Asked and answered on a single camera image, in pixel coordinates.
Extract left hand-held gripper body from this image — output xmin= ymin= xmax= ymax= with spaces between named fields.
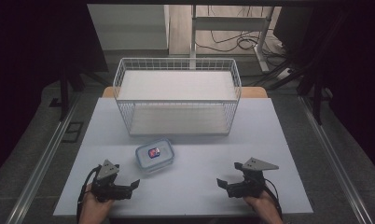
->
xmin=90 ymin=159 xmax=134 ymax=203

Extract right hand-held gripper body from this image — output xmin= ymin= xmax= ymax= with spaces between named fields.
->
xmin=226 ymin=157 xmax=280 ymax=199

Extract clear plastic food container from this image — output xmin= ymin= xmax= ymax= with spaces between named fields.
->
xmin=134 ymin=137 xmax=176 ymax=174

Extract white wire basket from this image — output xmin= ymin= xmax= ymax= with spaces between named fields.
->
xmin=112 ymin=57 xmax=243 ymax=137

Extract person's left hand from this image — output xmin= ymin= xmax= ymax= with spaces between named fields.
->
xmin=78 ymin=182 xmax=116 ymax=224

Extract person's right hand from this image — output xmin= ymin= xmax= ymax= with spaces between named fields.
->
xmin=243 ymin=189 xmax=285 ymax=224

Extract small red blue packet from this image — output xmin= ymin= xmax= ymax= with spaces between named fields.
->
xmin=147 ymin=147 xmax=162 ymax=160

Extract wooden table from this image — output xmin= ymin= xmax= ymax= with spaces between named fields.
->
xmin=101 ymin=86 xmax=269 ymax=99

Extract black metal stand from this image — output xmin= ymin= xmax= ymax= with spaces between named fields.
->
xmin=297 ymin=69 xmax=333 ymax=126
xmin=58 ymin=63 xmax=86 ymax=123

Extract white power strip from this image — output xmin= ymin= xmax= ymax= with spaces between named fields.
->
xmin=276 ymin=67 xmax=295 ymax=81

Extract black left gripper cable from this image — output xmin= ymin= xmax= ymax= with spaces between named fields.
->
xmin=76 ymin=165 xmax=102 ymax=224

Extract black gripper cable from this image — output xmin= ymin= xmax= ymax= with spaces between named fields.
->
xmin=76 ymin=165 xmax=102 ymax=224
xmin=263 ymin=177 xmax=284 ymax=219

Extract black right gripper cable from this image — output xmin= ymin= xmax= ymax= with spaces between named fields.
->
xmin=263 ymin=177 xmax=284 ymax=219

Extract metal floor rail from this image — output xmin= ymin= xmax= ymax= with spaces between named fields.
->
xmin=298 ymin=95 xmax=374 ymax=224
xmin=4 ymin=92 xmax=81 ymax=224

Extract black floor cables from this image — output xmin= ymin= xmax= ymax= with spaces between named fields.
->
xmin=195 ymin=5 xmax=286 ymax=58

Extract white metal desk frame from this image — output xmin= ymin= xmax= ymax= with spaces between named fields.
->
xmin=189 ymin=5 xmax=276 ymax=74

